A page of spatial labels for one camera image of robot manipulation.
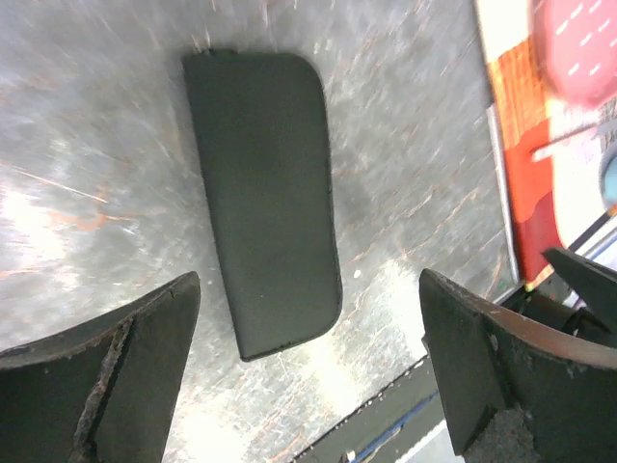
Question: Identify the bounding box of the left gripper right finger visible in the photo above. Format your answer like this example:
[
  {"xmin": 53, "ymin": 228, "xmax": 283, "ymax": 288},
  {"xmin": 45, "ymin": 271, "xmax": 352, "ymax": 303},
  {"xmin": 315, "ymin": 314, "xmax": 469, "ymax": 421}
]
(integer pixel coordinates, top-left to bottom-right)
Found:
[{"xmin": 418, "ymin": 269, "xmax": 616, "ymax": 462}]

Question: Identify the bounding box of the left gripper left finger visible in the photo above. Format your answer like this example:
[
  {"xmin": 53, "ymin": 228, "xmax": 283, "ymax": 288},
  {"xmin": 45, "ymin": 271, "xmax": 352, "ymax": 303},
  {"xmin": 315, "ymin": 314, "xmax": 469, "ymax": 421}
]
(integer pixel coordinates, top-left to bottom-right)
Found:
[{"xmin": 1, "ymin": 272, "xmax": 201, "ymax": 462}]

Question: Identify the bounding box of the black zippered tool case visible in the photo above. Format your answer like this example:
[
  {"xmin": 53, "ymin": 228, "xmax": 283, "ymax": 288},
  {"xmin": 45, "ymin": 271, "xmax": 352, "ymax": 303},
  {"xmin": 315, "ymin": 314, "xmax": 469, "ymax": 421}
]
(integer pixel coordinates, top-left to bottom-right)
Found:
[{"xmin": 182, "ymin": 50, "xmax": 342, "ymax": 362}]

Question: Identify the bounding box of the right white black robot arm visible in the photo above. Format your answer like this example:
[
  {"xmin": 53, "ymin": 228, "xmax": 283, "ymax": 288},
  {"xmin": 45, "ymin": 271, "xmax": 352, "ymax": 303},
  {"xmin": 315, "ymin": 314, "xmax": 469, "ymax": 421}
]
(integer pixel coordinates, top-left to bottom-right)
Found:
[{"xmin": 502, "ymin": 248, "xmax": 616, "ymax": 348}]

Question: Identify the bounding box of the colourful patterned placemat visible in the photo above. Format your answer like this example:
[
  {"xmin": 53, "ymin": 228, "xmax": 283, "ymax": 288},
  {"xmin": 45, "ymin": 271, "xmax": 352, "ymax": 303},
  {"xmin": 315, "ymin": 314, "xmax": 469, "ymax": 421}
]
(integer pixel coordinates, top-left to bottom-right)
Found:
[{"xmin": 475, "ymin": 1, "xmax": 616, "ymax": 288}]

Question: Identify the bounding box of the pink dotted plate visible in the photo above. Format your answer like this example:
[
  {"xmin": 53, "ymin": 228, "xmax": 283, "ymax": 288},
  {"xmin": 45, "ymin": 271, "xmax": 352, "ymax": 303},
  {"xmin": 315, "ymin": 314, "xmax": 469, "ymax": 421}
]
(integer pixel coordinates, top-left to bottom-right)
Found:
[{"xmin": 530, "ymin": 0, "xmax": 616, "ymax": 108}]

